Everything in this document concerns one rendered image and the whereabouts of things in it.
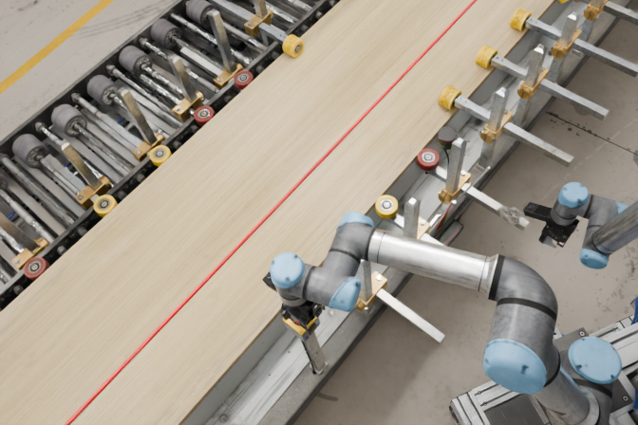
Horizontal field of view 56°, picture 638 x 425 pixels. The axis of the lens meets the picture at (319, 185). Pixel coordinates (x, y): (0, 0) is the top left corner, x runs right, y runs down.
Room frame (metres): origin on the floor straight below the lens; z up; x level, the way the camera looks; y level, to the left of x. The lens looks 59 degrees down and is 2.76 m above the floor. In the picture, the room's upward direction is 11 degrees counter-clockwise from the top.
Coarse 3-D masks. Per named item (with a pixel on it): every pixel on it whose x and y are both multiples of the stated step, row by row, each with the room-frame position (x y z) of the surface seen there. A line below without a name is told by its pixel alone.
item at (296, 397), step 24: (624, 0) 1.92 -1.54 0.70; (600, 24) 1.81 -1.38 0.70; (576, 72) 1.62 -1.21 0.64; (552, 96) 1.47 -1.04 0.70; (528, 120) 1.37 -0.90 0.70; (504, 144) 1.28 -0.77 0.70; (480, 168) 1.18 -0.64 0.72; (432, 216) 1.02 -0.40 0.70; (456, 216) 1.01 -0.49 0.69; (360, 312) 0.70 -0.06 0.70; (336, 336) 0.64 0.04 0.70; (360, 336) 0.63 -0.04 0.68; (336, 360) 0.55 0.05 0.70; (312, 384) 0.49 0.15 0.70; (288, 408) 0.43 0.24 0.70
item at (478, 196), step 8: (440, 168) 1.13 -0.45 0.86; (440, 176) 1.10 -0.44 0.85; (464, 184) 1.05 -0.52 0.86; (472, 192) 1.01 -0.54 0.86; (480, 192) 1.00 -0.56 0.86; (480, 200) 0.97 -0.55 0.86; (488, 200) 0.96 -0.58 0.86; (488, 208) 0.94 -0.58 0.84; (496, 208) 0.93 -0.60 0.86; (520, 216) 0.88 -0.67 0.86; (520, 224) 0.85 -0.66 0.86; (528, 224) 0.85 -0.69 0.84
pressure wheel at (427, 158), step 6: (426, 150) 1.19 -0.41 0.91; (432, 150) 1.19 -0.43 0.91; (420, 156) 1.17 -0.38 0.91; (426, 156) 1.16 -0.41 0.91; (432, 156) 1.16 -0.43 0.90; (438, 156) 1.16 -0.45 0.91; (420, 162) 1.14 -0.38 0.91; (426, 162) 1.14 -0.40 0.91; (432, 162) 1.13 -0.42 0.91; (438, 162) 1.13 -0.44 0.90; (426, 168) 1.12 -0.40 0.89; (432, 168) 1.12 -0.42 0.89; (426, 174) 1.16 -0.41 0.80
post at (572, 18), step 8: (568, 16) 1.52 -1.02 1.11; (576, 16) 1.51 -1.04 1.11; (568, 24) 1.51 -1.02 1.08; (576, 24) 1.51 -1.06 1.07; (568, 32) 1.50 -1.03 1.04; (560, 40) 1.52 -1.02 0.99; (568, 40) 1.50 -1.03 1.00; (552, 64) 1.52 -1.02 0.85; (560, 64) 1.50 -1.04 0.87; (552, 72) 1.51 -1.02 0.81; (552, 80) 1.50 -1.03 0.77
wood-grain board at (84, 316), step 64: (384, 0) 2.00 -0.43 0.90; (448, 0) 1.93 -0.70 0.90; (512, 0) 1.86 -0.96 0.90; (320, 64) 1.71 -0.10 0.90; (384, 64) 1.64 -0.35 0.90; (448, 64) 1.58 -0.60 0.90; (256, 128) 1.44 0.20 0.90; (320, 128) 1.38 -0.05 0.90; (384, 128) 1.33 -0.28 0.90; (192, 192) 1.21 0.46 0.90; (256, 192) 1.16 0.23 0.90; (320, 192) 1.10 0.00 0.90; (384, 192) 1.05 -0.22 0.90; (64, 256) 1.04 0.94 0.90; (128, 256) 0.99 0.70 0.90; (192, 256) 0.95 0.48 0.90; (256, 256) 0.90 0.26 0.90; (320, 256) 0.85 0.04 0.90; (0, 320) 0.85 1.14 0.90; (64, 320) 0.80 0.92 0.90; (128, 320) 0.76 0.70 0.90; (192, 320) 0.72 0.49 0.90; (256, 320) 0.68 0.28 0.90; (0, 384) 0.62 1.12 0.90; (64, 384) 0.59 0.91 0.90; (128, 384) 0.55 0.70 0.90; (192, 384) 0.51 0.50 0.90
